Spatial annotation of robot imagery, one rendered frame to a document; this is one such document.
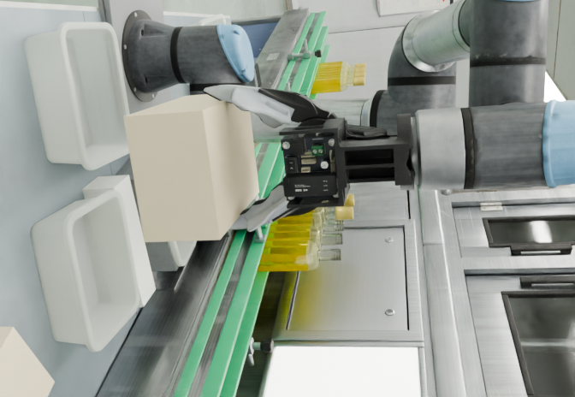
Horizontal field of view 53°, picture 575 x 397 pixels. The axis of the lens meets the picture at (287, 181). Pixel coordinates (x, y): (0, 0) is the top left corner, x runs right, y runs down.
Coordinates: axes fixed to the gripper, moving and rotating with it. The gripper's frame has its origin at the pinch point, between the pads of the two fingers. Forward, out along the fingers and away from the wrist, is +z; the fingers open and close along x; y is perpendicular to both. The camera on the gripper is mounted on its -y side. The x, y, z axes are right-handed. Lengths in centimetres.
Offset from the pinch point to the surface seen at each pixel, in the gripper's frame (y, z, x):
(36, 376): -0.9, 27.7, 26.9
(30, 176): -18.1, 35.4, 4.8
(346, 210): -84, -4, 33
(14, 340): 1.3, 27.7, 20.5
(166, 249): -45, 29, 27
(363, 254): -88, -7, 46
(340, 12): -669, 52, -35
